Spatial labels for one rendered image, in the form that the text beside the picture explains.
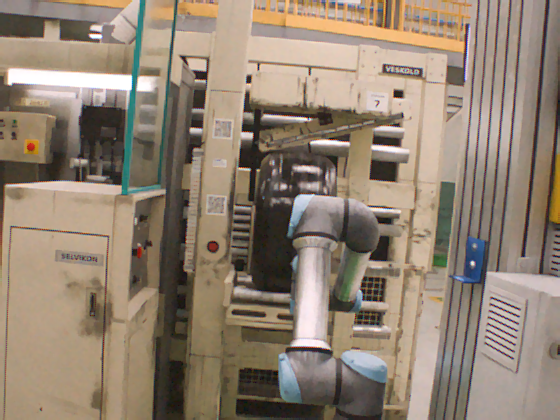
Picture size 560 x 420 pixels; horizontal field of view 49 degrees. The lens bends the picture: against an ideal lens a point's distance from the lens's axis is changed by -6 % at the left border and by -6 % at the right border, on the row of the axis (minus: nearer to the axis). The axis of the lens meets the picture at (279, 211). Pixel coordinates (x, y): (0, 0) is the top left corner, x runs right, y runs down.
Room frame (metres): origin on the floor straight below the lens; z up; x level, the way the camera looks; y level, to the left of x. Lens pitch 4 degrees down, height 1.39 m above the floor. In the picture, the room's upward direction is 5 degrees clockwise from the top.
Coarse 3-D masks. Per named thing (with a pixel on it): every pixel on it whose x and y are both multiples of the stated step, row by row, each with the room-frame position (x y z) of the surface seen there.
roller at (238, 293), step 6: (240, 288) 2.40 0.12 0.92; (246, 288) 2.40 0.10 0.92; (252, 288) 2.41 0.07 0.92; (234, 294) 2.38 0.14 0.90; (240, 294) 2.38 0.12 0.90; (246, 294) 2.38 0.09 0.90; (252, 294) 2.38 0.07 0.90; (258, 294) 2.38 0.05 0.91; (264, 294) 2.38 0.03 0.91; (270, 294) 2.39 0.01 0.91; (276, 294) 2.39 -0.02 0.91; (282, 294) 2.39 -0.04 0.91; (288, 294) 2.39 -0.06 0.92; (258, 300) 2.39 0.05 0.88; (264, 300) 2.39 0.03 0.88; (270, 300) 2.39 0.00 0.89; (276, 300) 2.39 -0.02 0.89; (282, 300) 2.39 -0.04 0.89; (288, 300) 2.39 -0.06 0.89
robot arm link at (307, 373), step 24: (312, 216) 1.64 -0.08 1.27; (336, 216) 1.64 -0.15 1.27; (312, 240) 1.61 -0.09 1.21; (336, 240) 1.65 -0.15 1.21; (312, 264) 1.60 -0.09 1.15; (312, 288) 1.57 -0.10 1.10; (312, 312) 1.54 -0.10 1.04; (312, 336) 1.52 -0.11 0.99; (288, 360) 1.48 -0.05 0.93; (312, 360) 1.47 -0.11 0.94; (288, 384) 1.45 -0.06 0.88; (312, 384) 1.45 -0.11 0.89
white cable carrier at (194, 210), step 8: (200, 160) 2.47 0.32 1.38; (200, 168) 2.51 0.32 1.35; (192, 176) 2.47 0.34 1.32; (200, 176) 2.51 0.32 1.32; (192, 184) 2.47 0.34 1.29; (200, 184) 2.51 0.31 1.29; (192, 192) 2.47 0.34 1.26; (192, 200) 2.47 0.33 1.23; (192, 208) 2.47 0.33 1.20; (192, 216) 2.47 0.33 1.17; (192, 224) 2.47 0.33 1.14; (192, 232) 2.47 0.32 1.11; (192, 240) 2.47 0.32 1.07; (192, 248) 2.47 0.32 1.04; (192, 256) 2.47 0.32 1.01; (184, 264) 2.47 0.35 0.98; (192, 264) 2.48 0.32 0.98
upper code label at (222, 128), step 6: (216, 120) 2.46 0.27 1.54; (222, 120) 2.46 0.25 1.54; (228, 120) 2.46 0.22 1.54; (216, 126) 2.46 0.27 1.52; (222, 126) 2.46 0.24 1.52; (228, 126) 2.46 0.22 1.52; (216, 132) 2.46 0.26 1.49; (222, 132) 2.46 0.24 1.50; (228, 132) 2.46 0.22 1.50; (216, 138) 2.46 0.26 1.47; (228, 138) 2.46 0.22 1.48
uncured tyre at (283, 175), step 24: (264, 168) 2.40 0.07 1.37; (288, 168) 2.37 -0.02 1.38; (312, 168) 2.38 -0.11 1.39; (264, 192) 2.31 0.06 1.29; (288, 192) 2.30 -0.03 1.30; (312, 192) 2.30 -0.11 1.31; (336, 192) 2.37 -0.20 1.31; (264, 216) 2.28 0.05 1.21; (288, 216) 2.27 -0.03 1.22; (264, 240) 2.28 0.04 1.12; (288, 240) 2.27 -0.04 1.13; (264, 264) 2.31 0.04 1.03; (288, 264) 2.30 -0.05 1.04; (264, 288) 2.41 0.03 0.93; (288, 288) 2.39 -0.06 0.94
